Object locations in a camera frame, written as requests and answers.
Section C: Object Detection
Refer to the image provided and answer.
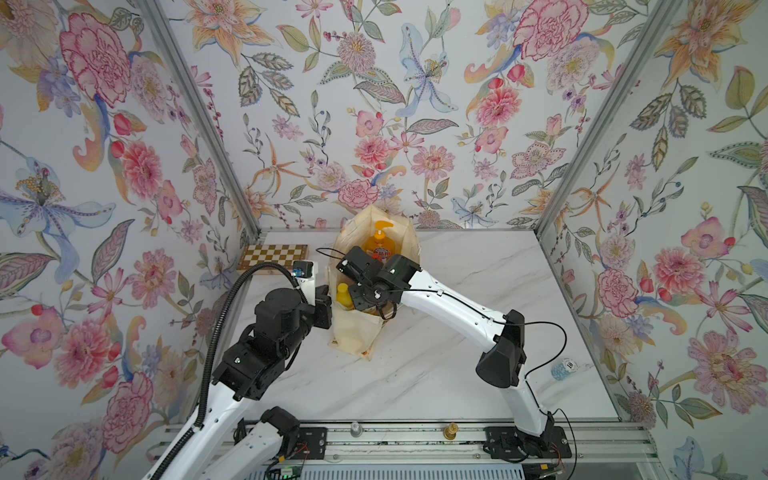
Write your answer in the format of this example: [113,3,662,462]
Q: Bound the orange bottle yellow cap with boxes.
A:
[336,283,355,310]

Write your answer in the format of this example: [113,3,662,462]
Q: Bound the large orange pump soap bottle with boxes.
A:
[363,220,397,263]

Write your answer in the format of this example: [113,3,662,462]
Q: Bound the aluminium corner post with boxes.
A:
[534,0,679,240]
[137,0,260,240]

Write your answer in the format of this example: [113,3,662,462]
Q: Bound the wooden chess board box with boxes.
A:
[236,244,308,272]

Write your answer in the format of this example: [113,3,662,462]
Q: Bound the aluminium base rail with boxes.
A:
[149,419,667,480]

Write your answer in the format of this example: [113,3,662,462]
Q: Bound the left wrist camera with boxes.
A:
[292,260,317,305]

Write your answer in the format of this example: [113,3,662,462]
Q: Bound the aluminium corner post left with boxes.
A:
[137,0,260,240]

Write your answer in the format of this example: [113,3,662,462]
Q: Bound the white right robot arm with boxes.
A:
[336,247,554,441]

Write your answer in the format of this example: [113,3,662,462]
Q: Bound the black corrugated cable conduit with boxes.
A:
[148,262,301,480]

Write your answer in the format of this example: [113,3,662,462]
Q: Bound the cream canvas shopping bag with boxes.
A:
[327,205,421,358]

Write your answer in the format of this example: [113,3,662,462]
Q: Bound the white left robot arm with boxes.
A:
[147,283,331,479]

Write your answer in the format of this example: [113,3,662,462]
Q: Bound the aluminium corner post right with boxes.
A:
[534,0,679,240]

